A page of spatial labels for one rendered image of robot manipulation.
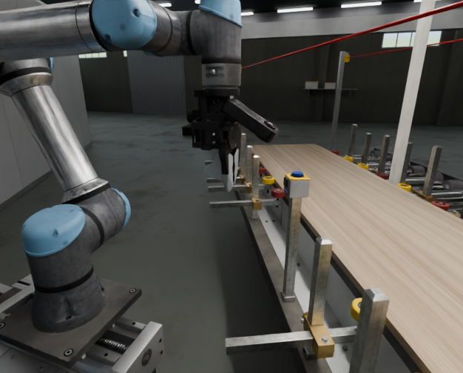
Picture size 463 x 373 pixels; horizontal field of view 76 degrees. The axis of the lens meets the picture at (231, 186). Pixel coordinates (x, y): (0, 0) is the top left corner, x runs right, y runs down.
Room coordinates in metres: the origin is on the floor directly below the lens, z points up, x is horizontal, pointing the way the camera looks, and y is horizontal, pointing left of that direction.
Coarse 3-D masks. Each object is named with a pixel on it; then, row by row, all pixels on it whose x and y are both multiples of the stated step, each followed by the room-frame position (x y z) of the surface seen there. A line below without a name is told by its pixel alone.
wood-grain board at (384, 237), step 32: (288, 160) 2.47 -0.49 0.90; (320, 160) 2.47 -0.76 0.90; (320, 192) 1.68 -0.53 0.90; (352, 192) 1.68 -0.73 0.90; (384, 192) 1.68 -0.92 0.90; (320, 224) 1.25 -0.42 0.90; (352, 224) 1.25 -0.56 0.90; (384, 224) 1.25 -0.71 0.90; (416, 224) 1.25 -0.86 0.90; (448, 224) 1.25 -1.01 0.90; (352, 256) 0.99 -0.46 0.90; (384, 256) 0.99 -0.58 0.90; (416, 256) 0.99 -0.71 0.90; (448, 256) 0.99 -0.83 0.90; (384, 288) 0.80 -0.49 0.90; (416, 288) 0.80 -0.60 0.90; (448, 288) 0.80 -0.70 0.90; (416, 320) 0.66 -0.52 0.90; (448, 320) 0.66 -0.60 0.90; (416, 352) 0.56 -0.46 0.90; (448, 352) 0.56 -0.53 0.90
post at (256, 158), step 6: (258, 156) 1.71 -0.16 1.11; (252, 162) 1.74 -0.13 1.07; (258, 162) 1.71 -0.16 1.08; (252, 168) 1.73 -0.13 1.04; (258, 168) 1.71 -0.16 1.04; (252, 174) 1.73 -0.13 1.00; (258, 174) 1.71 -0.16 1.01; (252, 180) 1.72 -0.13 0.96; (258, 180) 1.71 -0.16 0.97; (252, 186) 1.72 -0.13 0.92; (258, 186) 1.71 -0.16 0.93; (252, 192) 1.71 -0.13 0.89; (252, 210) 1.71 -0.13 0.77; (252, 216) 1.71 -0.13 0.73
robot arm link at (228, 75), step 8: (208, 64) 0.58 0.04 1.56; (216, 64) 0.58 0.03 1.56; (224, 64) 0.58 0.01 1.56; (232, 64) 0.58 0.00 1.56; (240, 64) 0.61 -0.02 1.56; (208, 72) 0.58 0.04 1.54; (216, 72) 0.58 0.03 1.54; (224, 72) 0.58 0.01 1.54; (232, 72) 0.58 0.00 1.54; (240, 72) 0.61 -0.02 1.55; (208, 80) 0.58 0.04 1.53; (216, 80) 0.58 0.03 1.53; (224, 80) 0.58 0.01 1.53; (232, 80) 0.58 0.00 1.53; (240, 80) 0.61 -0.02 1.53; (208, 88) 0.59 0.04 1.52; (216, 88) 0.58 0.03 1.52; (224, 88) 0.58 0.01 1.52; (232, 88) 0.59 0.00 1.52
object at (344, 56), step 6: (342, 54) 3.14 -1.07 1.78; (342, 60) 3.14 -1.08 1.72; (348, 60) 3.13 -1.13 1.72; (342, 66) 3.14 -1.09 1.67; (342, 72) 3.14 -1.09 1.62; (336, 90) 3.17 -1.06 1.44; (336, 96) 3.16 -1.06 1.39; (336, 102) 3.14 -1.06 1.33; (336, 108) 3.14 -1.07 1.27; (336, 114) 3.14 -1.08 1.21; (336, 120) 3.14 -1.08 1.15; (336, 126) 3.14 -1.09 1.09; (336, 132) 3.14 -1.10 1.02; (330, 144) 3.17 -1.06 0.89; (330, 150) 3.15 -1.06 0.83
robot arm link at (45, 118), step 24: (0, 72) 0.66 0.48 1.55; (24, 72) 0.68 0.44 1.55; (48, 72) 0.73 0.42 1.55; (24, 96) 0.68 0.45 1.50; (48, 96) 0.70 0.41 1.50; (24, 120) 0.68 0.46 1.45; (48, 120) 0.68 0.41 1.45; (48, 144) 0.67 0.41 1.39; (72, 144) 0.69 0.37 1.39; (72, 168) 0.67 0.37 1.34; (72, 192) 0.65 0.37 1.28; (96, 192) 0.66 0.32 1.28; (120, 192) 0.74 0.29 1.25; (96, 216) 0.62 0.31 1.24; (120, 216) 0.68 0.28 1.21
